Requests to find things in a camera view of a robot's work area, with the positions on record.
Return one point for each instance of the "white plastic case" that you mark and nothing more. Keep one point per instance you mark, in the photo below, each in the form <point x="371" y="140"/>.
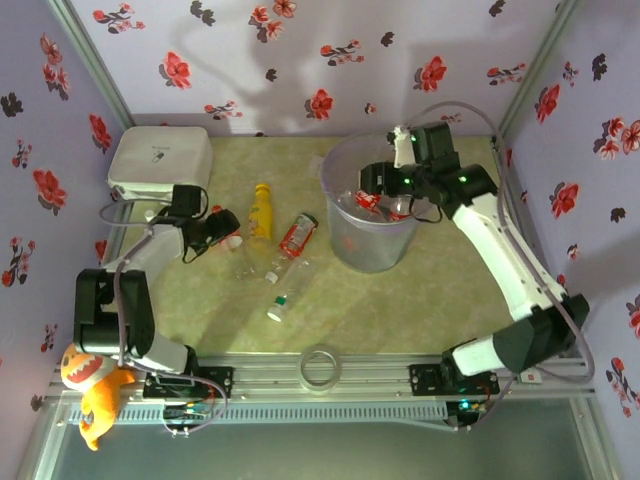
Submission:
<point x="160" y="160"/>

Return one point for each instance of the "clear tape roll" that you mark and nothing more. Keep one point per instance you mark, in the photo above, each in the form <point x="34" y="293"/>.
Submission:
<point x="320" y="385"/>

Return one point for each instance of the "aluminium frame post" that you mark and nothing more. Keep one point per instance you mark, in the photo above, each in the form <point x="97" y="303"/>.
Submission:
<point x="93" y="60"/>
<point x="539" y="60"/>

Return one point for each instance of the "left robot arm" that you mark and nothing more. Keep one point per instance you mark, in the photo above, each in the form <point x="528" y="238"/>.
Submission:
<point x="145" y="247"/>

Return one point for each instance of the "crushed bottle red label white cap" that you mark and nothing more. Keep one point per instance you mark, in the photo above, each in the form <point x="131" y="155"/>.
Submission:
<point x="299" y="235"/>

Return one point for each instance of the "translucent grey plastic bin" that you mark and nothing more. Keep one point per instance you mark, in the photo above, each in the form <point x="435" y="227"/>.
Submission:
<point x="370" y="245"/>

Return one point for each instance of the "yellow plastic bottle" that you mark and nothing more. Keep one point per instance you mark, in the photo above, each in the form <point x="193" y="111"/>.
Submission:
<point x="261" y="215"/>

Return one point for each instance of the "black controller box green light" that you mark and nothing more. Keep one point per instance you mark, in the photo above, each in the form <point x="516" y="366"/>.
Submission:
<point x="465" y="407"/>

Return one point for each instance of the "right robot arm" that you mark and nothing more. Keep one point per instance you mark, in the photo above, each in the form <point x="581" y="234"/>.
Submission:
<point x="500" y="250"/>

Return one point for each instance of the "orange plush toy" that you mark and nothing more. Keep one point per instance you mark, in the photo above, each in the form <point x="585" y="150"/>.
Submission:
<point x="100" y="395"/>

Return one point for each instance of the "small white plastic piece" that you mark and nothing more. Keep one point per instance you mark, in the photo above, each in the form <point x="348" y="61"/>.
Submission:
<point x="148" y="215"/>

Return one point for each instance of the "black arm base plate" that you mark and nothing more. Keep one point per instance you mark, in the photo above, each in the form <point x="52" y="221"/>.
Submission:
<point x="422" y="380"/>
<point x="220" y="380"/>

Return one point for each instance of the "white tag red mark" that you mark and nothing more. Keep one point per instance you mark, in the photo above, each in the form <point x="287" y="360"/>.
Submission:
<point x="530" y="378"/>

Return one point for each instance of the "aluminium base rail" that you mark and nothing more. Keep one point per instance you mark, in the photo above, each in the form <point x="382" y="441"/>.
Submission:
<point x="270" y="375"/>

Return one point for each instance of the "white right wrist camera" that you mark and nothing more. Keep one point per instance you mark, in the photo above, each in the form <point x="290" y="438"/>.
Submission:
<point x="401" y="150"/>

